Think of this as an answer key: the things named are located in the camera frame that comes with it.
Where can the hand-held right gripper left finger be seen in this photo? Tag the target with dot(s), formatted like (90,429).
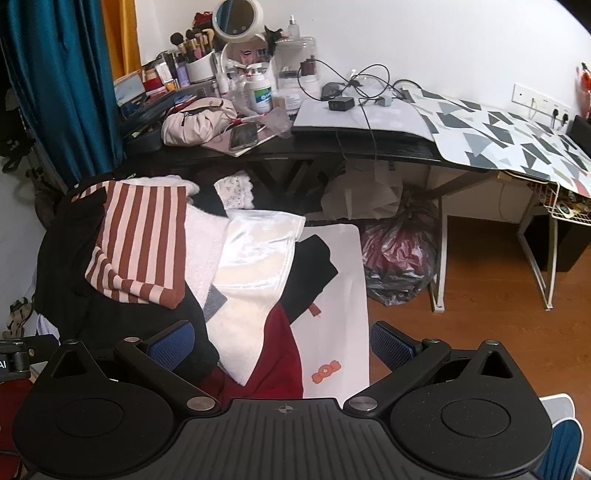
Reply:
(173,347)

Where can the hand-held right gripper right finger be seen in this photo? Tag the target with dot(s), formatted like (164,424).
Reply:
(392,345)

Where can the black sweater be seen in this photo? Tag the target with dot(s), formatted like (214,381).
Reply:
(69,258)

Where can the beige sandals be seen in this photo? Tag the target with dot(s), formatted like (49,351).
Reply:
(18,316)

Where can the red cloth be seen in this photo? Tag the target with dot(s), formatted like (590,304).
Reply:
(11,406)

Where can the white candy-print cushion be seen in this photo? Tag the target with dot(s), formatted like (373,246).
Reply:
(344,295)

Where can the dark plastic bag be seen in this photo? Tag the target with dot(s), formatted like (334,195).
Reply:
(397,258)

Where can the dark red garment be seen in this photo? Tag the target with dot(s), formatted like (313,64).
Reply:
(277,355)

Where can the black garment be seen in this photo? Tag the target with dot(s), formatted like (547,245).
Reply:
(314,272)

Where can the brown white striped garment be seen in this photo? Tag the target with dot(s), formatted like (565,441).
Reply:
(138,240)

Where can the white satin garment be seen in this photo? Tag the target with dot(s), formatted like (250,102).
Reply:
(258,249)

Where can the white lace garment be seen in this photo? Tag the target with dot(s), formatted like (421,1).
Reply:
(235,189)

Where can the blue chair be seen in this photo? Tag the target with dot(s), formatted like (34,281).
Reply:
(561,438)

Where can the black bin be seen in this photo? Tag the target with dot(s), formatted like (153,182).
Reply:
(568,249)

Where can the black desk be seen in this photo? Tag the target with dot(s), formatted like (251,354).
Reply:
(277,154)

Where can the black smartphone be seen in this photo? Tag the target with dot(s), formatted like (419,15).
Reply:
(244,135)

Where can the pink bag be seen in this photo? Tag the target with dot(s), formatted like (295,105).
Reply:
(198,122)

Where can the geometric patterned mat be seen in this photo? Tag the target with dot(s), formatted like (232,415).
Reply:
(485,134)

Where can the pink tablet case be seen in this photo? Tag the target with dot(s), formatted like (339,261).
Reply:
(268,136)

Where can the dark hanging bags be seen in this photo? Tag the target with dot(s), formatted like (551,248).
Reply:
(9,124)

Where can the white adapter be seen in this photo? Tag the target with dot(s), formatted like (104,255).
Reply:
(385,102)

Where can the black charger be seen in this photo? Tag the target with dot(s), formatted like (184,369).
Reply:
(341,104)

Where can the grey mouse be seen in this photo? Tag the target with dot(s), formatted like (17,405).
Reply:
(330,90)

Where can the white pump bottle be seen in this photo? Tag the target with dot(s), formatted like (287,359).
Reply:
(261,94)

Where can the pile of cosmetics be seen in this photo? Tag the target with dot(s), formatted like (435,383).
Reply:
(157,78)

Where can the white brush holder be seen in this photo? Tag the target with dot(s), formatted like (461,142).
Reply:
(201,69)

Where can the black plug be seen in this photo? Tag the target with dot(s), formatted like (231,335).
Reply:
(563,121)

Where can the black box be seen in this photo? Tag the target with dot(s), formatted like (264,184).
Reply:
(582,134)

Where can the teal curtain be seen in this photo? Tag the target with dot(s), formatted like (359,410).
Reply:
(60,69)

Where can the clear cosmetic organiser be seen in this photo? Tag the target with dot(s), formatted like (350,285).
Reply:
(295,55)

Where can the bunch of makeup brushes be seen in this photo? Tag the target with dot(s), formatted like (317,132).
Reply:
(196,41)

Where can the orange red ornament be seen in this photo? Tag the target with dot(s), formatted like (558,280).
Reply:
(585,87)

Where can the clear perfume bottle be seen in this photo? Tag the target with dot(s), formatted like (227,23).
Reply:
(294,28)

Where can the round white mirror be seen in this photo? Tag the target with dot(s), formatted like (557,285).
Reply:
(235,16)

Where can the white metal desk frame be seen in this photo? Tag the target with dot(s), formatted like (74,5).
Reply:
(442,277)

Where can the white wall socket panel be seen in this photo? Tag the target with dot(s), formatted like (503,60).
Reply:
(524,94)

